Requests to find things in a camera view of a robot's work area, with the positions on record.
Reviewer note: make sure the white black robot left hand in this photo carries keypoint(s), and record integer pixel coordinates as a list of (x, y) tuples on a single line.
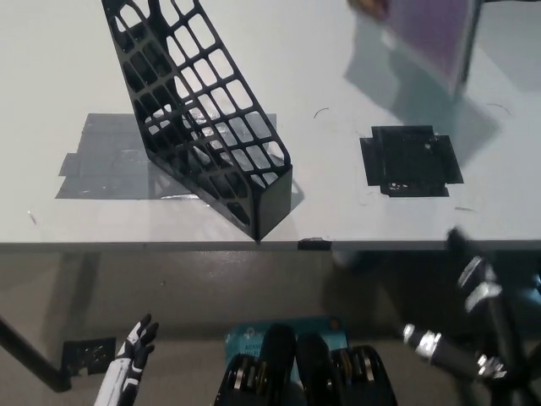
[(127, 359)]

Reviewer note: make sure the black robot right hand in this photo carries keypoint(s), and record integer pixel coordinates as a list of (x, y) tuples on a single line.
[(477, 287)]

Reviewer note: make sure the person's bare hand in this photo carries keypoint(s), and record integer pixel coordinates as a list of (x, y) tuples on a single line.
[(372, 5)]

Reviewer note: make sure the purple spiral notebook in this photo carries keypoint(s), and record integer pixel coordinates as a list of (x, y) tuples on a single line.
[(422, 34)]

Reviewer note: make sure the black mesh magazine stand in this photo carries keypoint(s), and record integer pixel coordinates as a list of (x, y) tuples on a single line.
[(274, 203)]

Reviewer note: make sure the black table leg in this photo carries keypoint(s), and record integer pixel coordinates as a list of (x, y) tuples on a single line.
[(42, 368)]

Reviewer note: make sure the black square tape patch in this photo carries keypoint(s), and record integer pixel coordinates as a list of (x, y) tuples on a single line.
[(406, 160)]

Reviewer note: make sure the grey tape patch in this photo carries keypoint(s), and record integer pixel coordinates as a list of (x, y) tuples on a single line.
[(97, 139)]

